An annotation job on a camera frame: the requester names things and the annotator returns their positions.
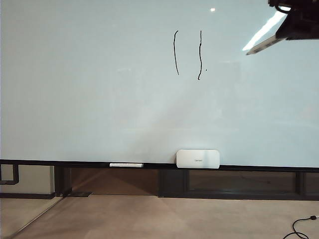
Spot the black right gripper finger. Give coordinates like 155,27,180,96
275,9,319,41
268,0,319,11

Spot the black whiteboard tray ledge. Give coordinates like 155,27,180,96
0,159,319,173

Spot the white marker pen black cap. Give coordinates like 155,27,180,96
109,162,144,168

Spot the white rounded whiteboard eraser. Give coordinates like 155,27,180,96
176,149,220,169

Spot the pale glass whiteboard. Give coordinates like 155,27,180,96
0,0,319,169

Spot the black power cable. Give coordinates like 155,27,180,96
281,218,319,239

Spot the black bent pipe frame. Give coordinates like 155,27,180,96
0,163,19,185

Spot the dark frame under whiteboard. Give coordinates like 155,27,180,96
54,165,319,201

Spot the grey marker pen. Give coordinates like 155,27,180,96
246,35,280,55

